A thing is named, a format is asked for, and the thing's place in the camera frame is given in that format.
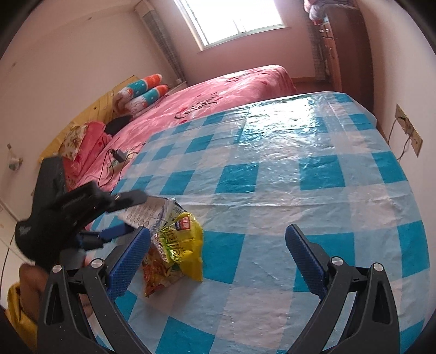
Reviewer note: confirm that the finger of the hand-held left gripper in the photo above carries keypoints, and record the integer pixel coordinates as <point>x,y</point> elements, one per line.
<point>115,232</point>
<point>131,198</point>

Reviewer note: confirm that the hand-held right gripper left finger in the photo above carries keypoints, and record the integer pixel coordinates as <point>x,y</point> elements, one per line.
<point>129,258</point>

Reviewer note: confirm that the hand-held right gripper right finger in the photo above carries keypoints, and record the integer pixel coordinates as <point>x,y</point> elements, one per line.
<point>305,258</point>

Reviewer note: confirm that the white silver wrapper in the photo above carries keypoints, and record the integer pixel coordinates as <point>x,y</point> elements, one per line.
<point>150,212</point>

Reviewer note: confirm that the yellow snack bag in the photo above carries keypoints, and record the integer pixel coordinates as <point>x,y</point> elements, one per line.
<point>187,252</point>

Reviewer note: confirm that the person's left forearm yellow sleeve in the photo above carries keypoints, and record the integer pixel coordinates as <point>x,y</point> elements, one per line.
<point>20,323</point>

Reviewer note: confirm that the person's left hand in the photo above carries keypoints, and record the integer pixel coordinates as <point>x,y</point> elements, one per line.
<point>32,286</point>

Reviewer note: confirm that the black charger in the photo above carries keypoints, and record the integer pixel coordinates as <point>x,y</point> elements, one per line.
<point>120,154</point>

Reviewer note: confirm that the floral pillow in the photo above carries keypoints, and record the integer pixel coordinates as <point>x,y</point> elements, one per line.
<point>73,141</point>

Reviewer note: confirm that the pink folded quilt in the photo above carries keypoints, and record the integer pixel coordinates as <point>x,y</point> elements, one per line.
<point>92,136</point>

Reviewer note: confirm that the dark cloth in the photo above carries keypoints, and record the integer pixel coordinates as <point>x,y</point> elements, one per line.
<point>117,125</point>

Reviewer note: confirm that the yellow wooden headboard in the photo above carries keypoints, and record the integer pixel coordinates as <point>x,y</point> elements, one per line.
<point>92,109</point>

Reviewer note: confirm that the cartoon bolster pillow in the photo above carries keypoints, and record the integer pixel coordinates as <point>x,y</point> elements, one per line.
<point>143,85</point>
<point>148,98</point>

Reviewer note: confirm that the bed with pink bedspread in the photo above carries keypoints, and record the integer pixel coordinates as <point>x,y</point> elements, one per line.
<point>211,92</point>

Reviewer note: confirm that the bright window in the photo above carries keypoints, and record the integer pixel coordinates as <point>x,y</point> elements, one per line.
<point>235,17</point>

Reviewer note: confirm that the brown wooden cabinet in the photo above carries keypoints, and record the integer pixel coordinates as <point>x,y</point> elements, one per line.
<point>351,51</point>

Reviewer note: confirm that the folded blankets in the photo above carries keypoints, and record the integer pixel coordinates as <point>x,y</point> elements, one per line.
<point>320,8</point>

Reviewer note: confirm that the small wall ornament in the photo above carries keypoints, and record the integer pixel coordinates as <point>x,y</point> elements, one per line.
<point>13,161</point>

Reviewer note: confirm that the wall socket plate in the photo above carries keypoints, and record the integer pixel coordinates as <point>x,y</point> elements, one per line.
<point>412,136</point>

